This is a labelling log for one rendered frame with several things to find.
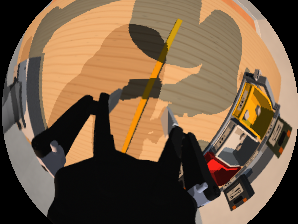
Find dark grey shelf rack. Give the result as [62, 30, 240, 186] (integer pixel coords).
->
[203, 69, 281, 192]

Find yellow bin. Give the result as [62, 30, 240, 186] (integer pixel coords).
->
[232, 82, 274, 141]

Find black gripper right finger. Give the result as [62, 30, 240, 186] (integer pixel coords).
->
[149, 106, 221, 208]

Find orange bar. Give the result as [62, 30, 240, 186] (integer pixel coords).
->
[121, 19, 183, 153]

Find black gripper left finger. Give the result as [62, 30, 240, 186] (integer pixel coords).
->
[31, 88, 125, 197]

